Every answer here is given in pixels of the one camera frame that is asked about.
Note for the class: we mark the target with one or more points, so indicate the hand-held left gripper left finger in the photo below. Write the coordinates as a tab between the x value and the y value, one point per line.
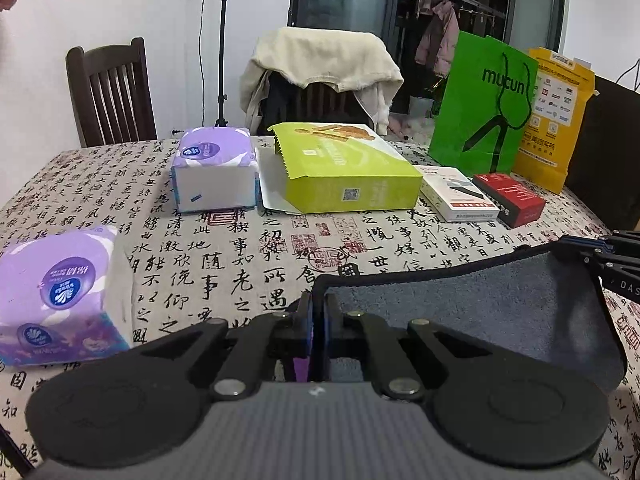
306	312

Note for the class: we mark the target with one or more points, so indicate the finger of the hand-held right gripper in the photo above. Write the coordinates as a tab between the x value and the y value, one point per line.
612	261
590	243

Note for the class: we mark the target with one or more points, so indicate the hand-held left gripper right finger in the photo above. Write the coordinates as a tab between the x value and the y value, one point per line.
331	312

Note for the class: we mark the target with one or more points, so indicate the grey towel with black edge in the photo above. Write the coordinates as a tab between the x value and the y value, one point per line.
465	305

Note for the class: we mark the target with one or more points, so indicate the dark panel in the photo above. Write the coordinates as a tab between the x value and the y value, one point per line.
607	155

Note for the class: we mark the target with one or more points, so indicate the red and black box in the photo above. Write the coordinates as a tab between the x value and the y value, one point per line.
510	197

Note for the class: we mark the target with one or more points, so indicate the calligraphy printed tablecloth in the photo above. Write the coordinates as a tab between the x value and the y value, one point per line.
215	255

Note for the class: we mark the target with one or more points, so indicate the yellow paper bag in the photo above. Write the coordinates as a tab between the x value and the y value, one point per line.
555	120

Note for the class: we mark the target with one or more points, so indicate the white slim box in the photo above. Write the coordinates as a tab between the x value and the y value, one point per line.
457	192

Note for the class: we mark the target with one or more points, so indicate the green cardboard box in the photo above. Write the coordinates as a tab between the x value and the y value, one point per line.
340	170

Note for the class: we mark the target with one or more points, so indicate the purple tissue pack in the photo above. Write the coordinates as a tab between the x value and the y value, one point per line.
60	295
212	170

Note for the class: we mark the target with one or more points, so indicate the green paper bag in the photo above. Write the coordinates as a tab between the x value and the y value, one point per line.
480	110

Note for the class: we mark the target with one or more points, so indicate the pink hanging jacket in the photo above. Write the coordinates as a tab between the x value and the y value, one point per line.
440	40

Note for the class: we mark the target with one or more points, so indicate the cream garment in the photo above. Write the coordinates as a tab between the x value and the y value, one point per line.
320	60

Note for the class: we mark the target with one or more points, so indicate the black tripod stand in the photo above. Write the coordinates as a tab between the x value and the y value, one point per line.
222	45

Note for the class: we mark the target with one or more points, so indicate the glass balcony door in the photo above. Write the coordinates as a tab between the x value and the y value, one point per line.
425	5

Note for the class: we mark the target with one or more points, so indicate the dark wooden slatted chair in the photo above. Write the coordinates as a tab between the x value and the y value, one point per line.
112	95

